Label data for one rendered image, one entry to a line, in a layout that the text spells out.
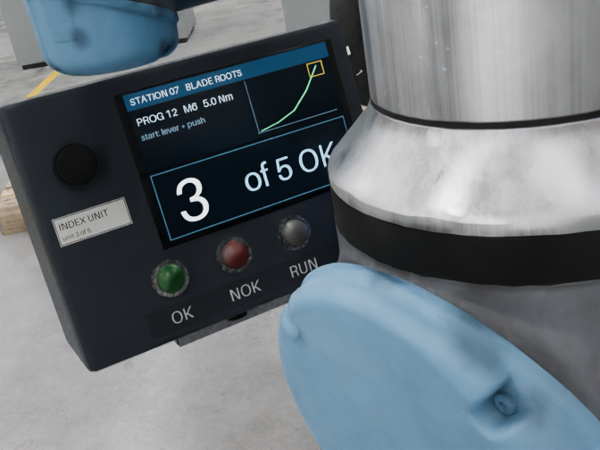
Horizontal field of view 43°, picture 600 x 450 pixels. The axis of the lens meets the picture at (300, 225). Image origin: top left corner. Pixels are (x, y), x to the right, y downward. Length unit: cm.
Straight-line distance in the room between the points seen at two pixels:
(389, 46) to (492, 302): 7
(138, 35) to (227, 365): 213
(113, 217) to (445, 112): 37
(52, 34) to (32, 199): 15
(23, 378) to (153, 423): 60
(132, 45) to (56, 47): 4
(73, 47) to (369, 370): 25
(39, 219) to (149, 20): 18
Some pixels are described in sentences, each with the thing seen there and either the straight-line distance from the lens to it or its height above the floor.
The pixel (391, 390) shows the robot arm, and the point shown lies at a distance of 21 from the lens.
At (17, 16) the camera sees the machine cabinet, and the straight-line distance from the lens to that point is 856.
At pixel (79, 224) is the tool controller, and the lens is 54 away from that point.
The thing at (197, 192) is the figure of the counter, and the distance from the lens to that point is 55.
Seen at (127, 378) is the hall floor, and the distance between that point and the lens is 257.
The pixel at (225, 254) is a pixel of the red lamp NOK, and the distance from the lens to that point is 56.
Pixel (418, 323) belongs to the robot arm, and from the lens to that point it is 19.
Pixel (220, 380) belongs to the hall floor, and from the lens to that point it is 243.
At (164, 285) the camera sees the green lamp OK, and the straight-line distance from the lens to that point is 54.
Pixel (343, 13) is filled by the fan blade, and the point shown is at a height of 111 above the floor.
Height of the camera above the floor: 136
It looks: 24 degrees down
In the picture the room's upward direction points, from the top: 10 degrees counter-clockwise
